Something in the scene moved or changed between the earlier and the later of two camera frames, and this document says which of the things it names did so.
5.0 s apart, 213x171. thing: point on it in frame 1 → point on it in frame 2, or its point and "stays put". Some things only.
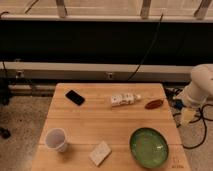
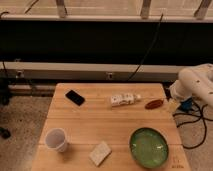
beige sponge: [100, 153] stays put
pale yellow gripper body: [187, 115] → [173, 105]
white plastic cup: [55, 139] stays put
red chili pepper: [154, 104] stays put
